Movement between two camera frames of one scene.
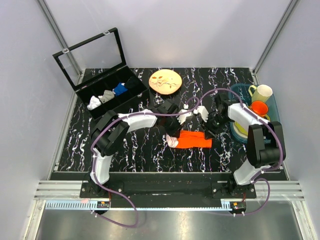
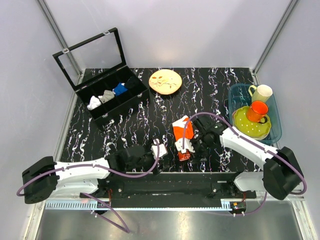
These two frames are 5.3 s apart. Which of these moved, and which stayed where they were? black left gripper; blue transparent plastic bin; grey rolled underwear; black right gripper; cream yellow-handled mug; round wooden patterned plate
Moved: black left gripper; black right gripper
Stayed: cream yellow-handled mug; blue transparent plastic bin; round wooden patterned plate; grey rolled underwear
